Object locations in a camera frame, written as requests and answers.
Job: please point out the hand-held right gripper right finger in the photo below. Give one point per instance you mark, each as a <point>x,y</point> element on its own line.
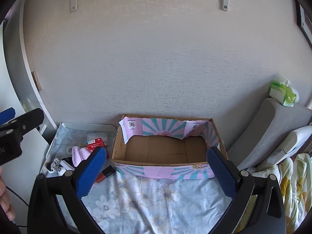
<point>221,175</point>

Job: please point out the clear tape roll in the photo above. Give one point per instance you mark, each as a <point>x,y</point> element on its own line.
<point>68,149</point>

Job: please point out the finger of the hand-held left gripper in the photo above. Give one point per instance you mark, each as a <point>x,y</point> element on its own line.
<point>6,115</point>
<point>29,120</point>

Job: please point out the brown wall plate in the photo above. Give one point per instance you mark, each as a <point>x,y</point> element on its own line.
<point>37,80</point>

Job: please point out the pale blue floral cloth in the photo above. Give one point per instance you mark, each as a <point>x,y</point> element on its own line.
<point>146,199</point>

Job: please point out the grey flat board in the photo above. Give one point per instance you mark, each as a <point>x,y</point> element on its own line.
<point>82,126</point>

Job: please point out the white pillow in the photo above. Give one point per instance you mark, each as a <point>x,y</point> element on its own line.
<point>292,141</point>

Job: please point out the red lipstick tube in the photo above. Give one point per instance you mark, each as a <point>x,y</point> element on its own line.
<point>105,173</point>

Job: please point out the green tissue pack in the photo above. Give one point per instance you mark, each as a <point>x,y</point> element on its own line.
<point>284,92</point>

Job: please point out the clear plastic packet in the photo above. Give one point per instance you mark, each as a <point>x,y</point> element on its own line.
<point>107,139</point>

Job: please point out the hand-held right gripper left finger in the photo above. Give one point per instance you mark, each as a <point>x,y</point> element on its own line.
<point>91,173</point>

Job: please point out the small red box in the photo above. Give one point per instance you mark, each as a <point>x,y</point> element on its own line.
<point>95,144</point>

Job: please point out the person's left hand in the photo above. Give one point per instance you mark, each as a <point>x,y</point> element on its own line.
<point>4,192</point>

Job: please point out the dark picture frame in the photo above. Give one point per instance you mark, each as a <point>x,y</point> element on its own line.
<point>304,19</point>

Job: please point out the grey pillow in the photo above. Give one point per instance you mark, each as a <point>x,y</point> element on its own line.
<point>263,126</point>

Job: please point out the cardboard box with pink lining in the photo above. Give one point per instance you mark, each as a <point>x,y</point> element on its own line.
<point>158,148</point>

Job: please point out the yellow floral blanket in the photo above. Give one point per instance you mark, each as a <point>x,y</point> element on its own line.
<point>297,180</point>

